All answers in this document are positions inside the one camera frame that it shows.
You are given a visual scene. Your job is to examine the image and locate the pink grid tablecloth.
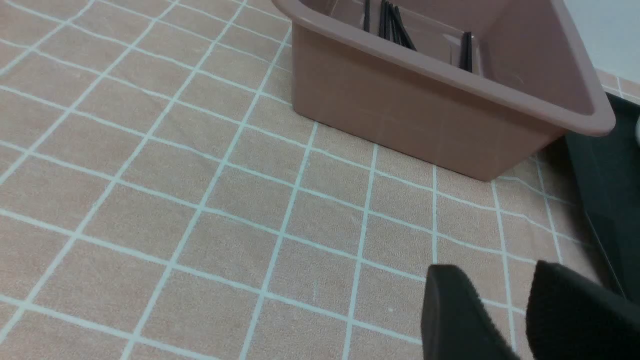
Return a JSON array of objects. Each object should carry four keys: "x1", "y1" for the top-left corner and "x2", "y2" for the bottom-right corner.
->
[{"x1": 0, "y1": 0, "x2": 608, "y2": 360}]

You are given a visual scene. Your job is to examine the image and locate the black chopstick far left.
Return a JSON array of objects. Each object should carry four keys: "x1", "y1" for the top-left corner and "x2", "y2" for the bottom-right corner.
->
[{"x1": 362, "y1": 0, "x2": 370, "y2": 33}]

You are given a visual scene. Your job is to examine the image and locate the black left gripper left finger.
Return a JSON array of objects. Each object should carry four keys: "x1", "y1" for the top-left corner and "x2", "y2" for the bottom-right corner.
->
[{"x1": 421, "y1": 264, "x2": 519, "y2": 360}]

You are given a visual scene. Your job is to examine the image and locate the black chopstick right pair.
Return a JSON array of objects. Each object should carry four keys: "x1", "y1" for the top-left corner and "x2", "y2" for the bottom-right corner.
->
[{"x1": 458, "y1": 31, "x2": 474, "y2": 73}]

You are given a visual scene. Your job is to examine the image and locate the black chopstick bundle middle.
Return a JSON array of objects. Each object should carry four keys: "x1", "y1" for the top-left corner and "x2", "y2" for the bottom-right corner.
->
[{"x1": 378, "y1": 0, "x2": 417, "y2": 51}]

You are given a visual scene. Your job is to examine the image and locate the black plastic tray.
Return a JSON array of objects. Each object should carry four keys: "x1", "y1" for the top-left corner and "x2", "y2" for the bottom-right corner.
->
[{"x1": 565, "y1": 93, "x2": 640, "y2": 304}]

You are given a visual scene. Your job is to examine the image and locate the pink plastic bin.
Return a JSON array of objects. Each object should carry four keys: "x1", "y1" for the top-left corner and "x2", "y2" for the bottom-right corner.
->
[{"x1": 273, "y1": 0, "x2": 616, "y2": 182}]

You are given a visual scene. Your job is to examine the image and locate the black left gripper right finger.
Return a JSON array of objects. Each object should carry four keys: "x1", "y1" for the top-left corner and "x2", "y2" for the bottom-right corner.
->
[{"x1": 526, "y1": 260, "x2": 640, "y2": 360}]

